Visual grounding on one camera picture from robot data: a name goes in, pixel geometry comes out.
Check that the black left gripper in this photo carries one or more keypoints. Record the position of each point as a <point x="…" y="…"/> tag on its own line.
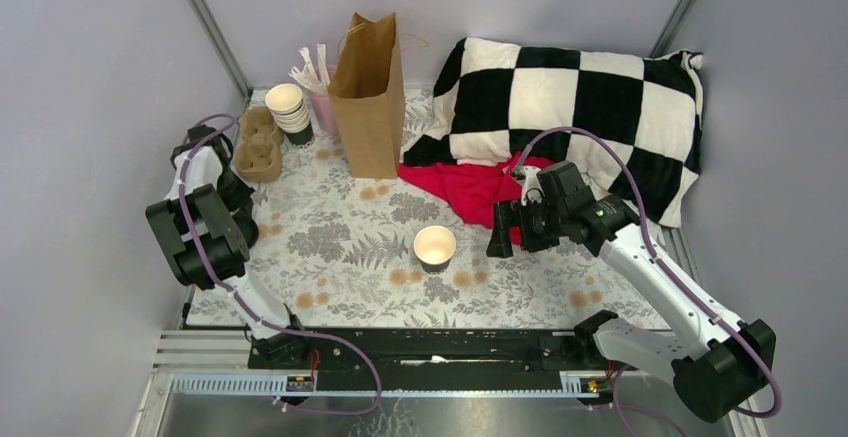
<point x="241" y="199"/>

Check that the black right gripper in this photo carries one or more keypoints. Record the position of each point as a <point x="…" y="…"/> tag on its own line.
<point x="508" y="214"/>

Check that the black paper coffee cup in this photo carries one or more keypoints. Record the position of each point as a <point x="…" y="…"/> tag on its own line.
<point x="434" y="247"/>

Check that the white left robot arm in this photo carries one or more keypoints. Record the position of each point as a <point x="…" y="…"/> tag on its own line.
<point x="204" y="228"/>

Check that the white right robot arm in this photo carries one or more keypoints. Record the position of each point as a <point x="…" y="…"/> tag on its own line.
<point x="714" y="360"/>

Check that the cardboard cup carrier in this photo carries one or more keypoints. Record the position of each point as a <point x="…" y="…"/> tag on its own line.
<point x="257" y="156"/>

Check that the red cloth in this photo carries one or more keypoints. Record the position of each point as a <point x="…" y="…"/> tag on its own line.
<point x="470" y="190"/>

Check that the stack of paper cups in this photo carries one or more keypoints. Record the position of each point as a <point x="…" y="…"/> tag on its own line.
<point x="288" y="108"/>

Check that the pink cup holder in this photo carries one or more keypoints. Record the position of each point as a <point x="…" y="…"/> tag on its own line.
<point x="324" y="112"/>

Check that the checkered black white pillow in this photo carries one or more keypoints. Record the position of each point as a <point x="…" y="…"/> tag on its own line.
<point x="632" y="124"/>

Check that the brown paper bag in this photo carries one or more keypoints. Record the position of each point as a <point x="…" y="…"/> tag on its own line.
<point x="368" y="98"/>

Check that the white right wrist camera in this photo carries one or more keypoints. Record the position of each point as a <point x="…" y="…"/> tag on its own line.
<point x="527" y="177"/>

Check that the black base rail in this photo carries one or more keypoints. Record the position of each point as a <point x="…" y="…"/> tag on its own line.
<point x="434" y="360"/>

